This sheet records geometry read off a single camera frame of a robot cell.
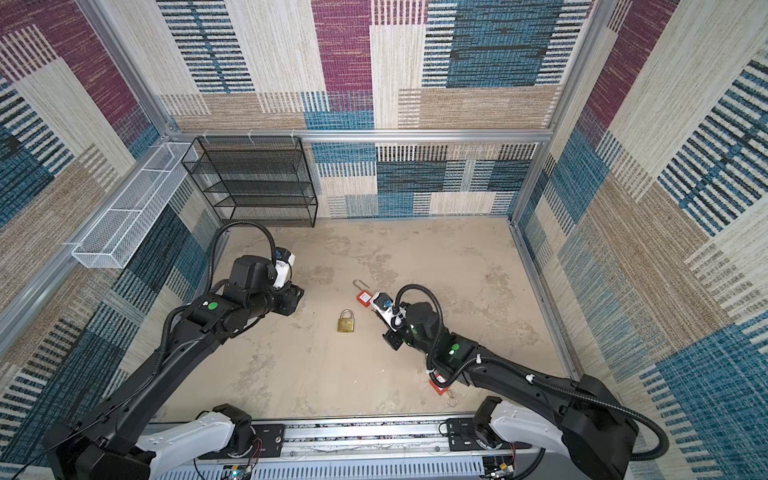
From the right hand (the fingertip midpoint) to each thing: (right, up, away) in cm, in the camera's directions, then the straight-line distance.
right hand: (381, 315), depth 79 cm
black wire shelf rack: (-46, +42, +30) cm, 69 cm away
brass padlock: (-11, -6, +13) cm, 18 cm away
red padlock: (+15, -20, +1) cm, 25 cm away
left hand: (-22, +8, -2) cm, 23 cm away
